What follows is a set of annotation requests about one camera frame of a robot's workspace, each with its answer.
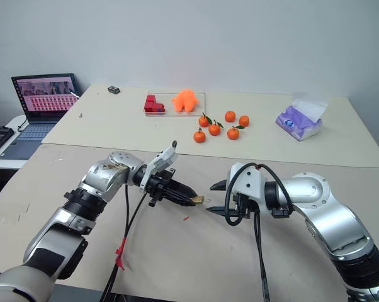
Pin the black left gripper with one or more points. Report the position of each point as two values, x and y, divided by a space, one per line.
159 187

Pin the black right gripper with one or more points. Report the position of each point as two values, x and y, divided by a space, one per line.
242 205

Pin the brass padlock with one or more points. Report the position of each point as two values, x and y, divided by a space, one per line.
198 200

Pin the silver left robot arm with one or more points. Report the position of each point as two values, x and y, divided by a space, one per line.
98 179

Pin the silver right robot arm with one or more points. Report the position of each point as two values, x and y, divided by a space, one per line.
328 204

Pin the orange tangerine with leaf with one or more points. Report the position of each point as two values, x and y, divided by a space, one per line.
214 129
233 133
204 121

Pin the clear plastic tray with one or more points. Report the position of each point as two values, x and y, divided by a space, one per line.
169 107

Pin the orange plush toy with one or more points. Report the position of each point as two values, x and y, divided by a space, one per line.
185 100

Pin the red block toy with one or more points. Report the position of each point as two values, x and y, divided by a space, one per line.
152 105

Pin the purple tissue pack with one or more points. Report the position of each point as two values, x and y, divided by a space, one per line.
298 124

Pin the small black box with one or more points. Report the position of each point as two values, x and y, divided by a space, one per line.
114 89

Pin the grey open laptop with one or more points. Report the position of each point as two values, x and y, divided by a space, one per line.
35 132

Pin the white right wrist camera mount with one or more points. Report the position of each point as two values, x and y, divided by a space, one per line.
249 182

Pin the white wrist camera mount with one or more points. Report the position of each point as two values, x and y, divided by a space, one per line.
249 182
159 162

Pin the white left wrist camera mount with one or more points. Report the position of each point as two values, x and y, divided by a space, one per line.
159 162

